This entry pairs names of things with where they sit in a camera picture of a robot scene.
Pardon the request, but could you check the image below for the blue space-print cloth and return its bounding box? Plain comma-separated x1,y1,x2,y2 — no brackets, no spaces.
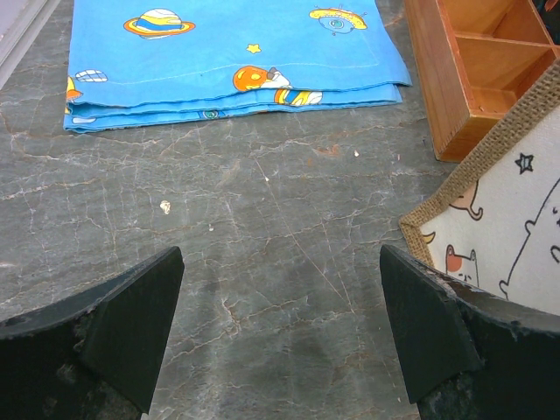
63,0,411,133

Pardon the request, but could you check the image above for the wooden compartment tray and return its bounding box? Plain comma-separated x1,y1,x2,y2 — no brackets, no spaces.
404,0,559,163

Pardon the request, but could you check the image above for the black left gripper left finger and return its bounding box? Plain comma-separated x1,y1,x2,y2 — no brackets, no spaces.
1,247,185,419

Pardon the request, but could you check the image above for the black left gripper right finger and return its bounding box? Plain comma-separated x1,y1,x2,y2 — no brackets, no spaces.
380,245,559,419

